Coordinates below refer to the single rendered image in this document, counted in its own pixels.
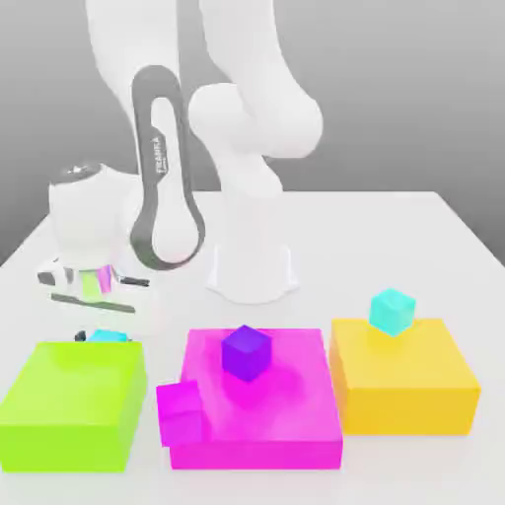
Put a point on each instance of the large yellow box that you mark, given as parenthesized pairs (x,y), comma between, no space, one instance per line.
(406,386)

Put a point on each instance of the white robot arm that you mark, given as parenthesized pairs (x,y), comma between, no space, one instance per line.
(252,118)

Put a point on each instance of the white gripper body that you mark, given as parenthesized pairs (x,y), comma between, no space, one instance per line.
(94,304)

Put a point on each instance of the small purple cube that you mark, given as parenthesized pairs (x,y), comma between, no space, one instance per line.
(246,353)

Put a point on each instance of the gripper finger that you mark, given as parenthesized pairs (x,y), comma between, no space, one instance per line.
(80,336)

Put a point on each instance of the large magenta box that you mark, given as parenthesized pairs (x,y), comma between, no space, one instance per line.
(276,418)

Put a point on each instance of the small cyan cube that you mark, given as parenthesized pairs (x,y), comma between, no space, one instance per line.
(392,311)
(106,336)

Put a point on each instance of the large lime green box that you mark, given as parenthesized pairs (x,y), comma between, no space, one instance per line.
(67,402)

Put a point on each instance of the small magenta cube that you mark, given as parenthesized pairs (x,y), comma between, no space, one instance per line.
(181,414)

